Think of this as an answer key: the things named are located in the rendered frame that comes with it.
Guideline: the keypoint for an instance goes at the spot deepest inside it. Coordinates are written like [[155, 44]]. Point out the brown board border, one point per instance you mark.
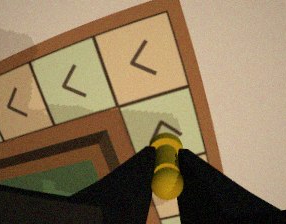
[[111, 119]]

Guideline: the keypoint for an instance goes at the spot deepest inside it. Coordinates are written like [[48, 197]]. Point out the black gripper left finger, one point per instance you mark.
[[122, 197]]

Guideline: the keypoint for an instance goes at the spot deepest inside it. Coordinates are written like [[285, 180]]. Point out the yellow game pawn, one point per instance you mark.
[[167, 182]]

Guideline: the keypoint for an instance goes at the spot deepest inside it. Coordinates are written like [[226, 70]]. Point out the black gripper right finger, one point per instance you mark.
[[209, 197]]

